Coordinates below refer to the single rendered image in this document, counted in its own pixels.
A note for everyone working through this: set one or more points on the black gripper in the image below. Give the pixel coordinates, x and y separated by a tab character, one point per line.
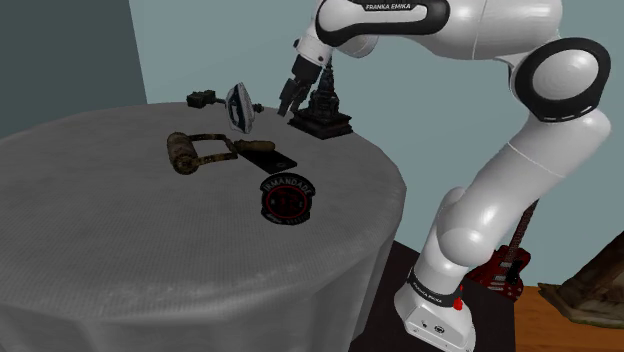
306	70

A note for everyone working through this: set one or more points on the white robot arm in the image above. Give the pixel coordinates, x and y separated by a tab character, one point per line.
512	175

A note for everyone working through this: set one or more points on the dark temple figure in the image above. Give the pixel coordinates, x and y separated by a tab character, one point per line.
322	114

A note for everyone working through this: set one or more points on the white and blue clothes iron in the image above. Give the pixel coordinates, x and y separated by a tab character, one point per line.
240	108

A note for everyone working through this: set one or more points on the flat black phone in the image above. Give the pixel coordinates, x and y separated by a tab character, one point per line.
270	160

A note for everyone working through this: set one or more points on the small dark green device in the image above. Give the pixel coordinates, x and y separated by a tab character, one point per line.
200	99

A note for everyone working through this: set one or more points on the round black and red badge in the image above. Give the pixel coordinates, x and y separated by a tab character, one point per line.
287	199

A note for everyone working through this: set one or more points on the rusty brown paint roller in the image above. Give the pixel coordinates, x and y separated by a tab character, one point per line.
195	152

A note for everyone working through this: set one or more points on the round table with grey cloth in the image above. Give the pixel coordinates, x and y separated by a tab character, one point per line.
122	234

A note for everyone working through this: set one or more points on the red electric guitar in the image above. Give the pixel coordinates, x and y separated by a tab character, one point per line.
504	270

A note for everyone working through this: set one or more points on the brown rough furniture piece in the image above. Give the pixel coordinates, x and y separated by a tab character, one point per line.
590	287

